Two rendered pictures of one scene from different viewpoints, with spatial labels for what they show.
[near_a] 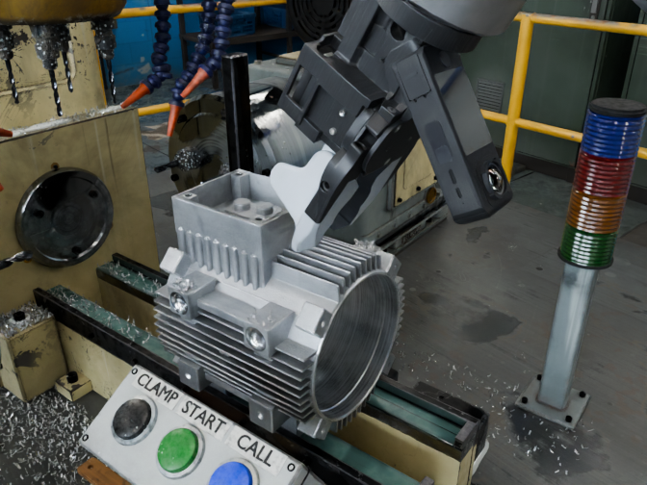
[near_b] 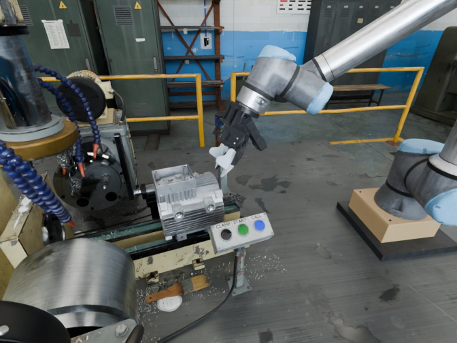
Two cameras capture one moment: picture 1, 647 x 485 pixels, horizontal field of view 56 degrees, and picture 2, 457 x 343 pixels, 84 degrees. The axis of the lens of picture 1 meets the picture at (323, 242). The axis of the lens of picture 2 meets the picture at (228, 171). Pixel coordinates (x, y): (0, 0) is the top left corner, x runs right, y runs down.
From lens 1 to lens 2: 0.59 m
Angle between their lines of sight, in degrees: 50
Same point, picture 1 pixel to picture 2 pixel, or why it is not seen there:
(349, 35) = (234, 120)
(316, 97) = (229, 137)
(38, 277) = not seen: hidden behind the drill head
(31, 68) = not seen: outside the picture
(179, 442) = (243, 227)
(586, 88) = not seen: hidden behind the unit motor
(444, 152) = (258, 138)
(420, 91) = (252, 128)
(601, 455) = (242, 197)
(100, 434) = (221, 244)
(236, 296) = (190, 203)
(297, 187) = (224, 160)
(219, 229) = (178, 187)
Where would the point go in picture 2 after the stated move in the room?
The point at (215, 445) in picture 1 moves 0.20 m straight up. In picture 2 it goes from (247, 222) to (251, 160)
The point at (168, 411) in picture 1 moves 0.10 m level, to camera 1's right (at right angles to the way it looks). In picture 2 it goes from (230, 226) to (248, 207)
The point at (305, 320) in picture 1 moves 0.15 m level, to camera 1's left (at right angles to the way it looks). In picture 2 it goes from (219, 194) to (189, 222)
